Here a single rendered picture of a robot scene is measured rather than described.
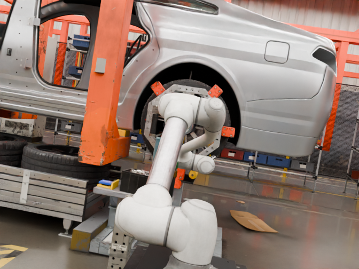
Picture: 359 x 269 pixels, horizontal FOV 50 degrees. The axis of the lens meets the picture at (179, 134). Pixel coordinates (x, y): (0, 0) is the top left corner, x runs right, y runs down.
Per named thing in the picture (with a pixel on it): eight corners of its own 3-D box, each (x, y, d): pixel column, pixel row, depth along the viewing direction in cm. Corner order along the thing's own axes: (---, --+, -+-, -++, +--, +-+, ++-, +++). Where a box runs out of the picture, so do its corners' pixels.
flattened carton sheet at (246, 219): (254, 215, 398) (255, 212, 398) (278, 233, 343) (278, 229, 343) (226, 212, 391) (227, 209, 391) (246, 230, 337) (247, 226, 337)
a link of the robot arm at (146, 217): (165, 237, 138) (107, 223, 140) (165, 254, 151) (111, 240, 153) (205, 89, 185) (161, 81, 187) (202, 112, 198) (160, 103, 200)
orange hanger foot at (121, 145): (129, 156, 308) (135, 113, 306) (109, 163, 256) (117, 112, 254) (109, 152, 310) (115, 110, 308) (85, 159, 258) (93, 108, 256)
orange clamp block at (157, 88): (166, 91, 278) (159, 81, 279) (164, 90, 270) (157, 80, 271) (158, 97, 279) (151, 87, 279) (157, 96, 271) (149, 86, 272)
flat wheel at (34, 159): (108, 177, 337) (112, 151, 335) (107, 195, 272) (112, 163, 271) (29, 167, 325) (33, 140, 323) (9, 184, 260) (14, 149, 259)
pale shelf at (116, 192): (173, 200, 222) (174, 195, 222) (169, 207, 205) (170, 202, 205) (102, 187, 227) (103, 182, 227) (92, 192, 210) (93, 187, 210)
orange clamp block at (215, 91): (214, 101, 274) (223, 91, 273) (213, 100, 267) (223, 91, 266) (207, 94, 275) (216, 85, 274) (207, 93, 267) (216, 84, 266)
